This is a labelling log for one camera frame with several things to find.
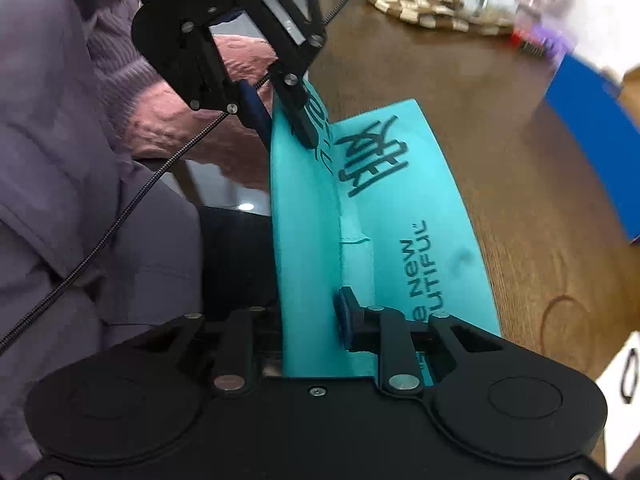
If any purple tissue pack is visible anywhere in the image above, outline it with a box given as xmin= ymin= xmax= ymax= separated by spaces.
xmin=542 ymin=25 xmax=576 ymax=61

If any blue cardboard shoe box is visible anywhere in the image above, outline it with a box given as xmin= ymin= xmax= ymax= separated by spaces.
xmin=544 ymin=54 xmax=640 ymax=243

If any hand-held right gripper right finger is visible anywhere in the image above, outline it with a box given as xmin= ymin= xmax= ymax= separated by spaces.
xmin=334 ymin=287 xmax=503 ymax=396

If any person in purple sweater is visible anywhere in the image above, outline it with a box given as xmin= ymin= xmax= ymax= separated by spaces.
xmin=0 ymin=0 xmax=203 ymax=480

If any white paper sheet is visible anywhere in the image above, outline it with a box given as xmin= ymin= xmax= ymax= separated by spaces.
xmin=595 ymin=330 xmax=640 ymax=406

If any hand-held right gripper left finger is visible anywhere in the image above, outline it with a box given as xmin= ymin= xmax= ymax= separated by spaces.
xmin=132 ymin=305 xmax=283 ymax=395

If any red packet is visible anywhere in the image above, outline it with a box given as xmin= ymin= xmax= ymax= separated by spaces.
xmin=512 ymin=32 xmax=551 ymax=56

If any teal shopping bag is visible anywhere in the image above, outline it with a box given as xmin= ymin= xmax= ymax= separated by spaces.
xmin=270 ymin=77 xmax=503 ymax=378

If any black braided cable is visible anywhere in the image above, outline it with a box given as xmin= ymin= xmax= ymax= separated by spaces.
xmin=0 ymin=0 xmax=373 ymax=356

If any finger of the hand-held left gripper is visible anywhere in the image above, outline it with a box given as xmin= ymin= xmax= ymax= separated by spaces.
xmin=232 ymin=0 xmax=328 ymax=150
xmin=182 ymin=22 xmax=273 ymax=148

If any woven placemat with glassware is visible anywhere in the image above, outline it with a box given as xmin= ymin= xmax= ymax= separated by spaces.
xmin=360 ymin=0 xmax=516 ymax=35

